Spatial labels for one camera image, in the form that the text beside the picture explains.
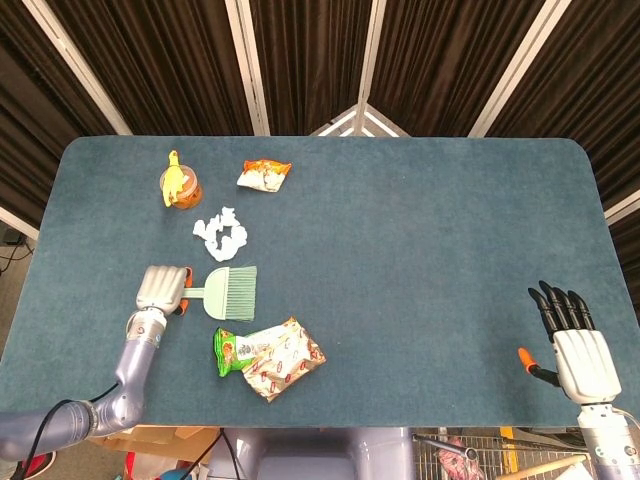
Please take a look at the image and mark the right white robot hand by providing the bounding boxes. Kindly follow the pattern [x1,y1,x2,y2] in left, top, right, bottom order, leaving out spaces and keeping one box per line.
[517,280,624,405]

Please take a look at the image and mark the mint green hand brush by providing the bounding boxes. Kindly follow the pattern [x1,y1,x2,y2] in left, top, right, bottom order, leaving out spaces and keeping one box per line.
[180,265,259,321]

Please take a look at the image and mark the small white tissue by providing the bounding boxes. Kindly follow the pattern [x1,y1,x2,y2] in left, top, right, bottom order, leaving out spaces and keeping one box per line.
[213,206,240,229]

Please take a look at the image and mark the grey-blue robot base column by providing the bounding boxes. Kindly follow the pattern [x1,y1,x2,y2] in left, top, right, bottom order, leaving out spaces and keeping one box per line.
[214,426,416,480]

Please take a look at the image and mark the wooden stick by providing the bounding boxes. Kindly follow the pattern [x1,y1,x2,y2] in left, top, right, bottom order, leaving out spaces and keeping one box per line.
[514,453,587,480]

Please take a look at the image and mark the grey metal pole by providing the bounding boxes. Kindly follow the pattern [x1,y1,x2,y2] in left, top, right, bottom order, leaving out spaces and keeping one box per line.
[412,433,482,460]

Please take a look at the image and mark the red and white plastic bag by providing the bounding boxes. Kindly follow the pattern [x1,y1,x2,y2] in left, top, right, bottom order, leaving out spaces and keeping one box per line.
[433,436,484,480]

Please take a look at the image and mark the silver foil bag red logos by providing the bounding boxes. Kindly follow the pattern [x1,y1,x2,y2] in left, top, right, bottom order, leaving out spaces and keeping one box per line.
[241,315,327,404]

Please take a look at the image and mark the green snack bag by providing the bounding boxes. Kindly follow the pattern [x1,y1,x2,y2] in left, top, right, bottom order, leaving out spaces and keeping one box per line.
[213,327,271,377]

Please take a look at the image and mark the crumpled orange snack wrapper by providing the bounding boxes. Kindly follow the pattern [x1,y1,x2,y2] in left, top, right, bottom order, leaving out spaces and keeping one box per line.
[236,158,294,193]

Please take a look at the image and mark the orange jar with yellow toy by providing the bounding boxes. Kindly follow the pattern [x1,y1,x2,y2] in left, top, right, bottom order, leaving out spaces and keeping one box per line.
[159,163,205,210]

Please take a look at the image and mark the brown cardboard box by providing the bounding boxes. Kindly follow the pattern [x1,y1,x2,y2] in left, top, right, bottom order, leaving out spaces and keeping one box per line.
[89,424,221,451]

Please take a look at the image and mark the yellow rubber chicken toy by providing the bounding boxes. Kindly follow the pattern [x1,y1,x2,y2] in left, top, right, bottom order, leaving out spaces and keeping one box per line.
[160,149,187,207]

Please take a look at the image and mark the dark brown curtain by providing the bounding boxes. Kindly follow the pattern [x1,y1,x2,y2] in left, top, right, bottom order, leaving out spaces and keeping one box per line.
[0,0,640,281]

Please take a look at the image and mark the wire mesh basket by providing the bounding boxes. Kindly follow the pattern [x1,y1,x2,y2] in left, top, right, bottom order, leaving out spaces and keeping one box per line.
[414,427,586,480]

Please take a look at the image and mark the white metal frame post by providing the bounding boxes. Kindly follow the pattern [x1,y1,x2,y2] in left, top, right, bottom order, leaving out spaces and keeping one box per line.
[357,0,387,109]
[603,193,640,221]
[467,0,562,138]
[22,0,133,136]
[224,0,271,136]
[0,204,40,241]

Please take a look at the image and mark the white metal frame base brace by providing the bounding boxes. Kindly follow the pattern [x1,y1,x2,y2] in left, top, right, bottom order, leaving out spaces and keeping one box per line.
[309,103,412,139]

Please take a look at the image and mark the black cable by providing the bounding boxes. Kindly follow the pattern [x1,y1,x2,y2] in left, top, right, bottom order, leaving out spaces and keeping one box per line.
[19,384,119,471]

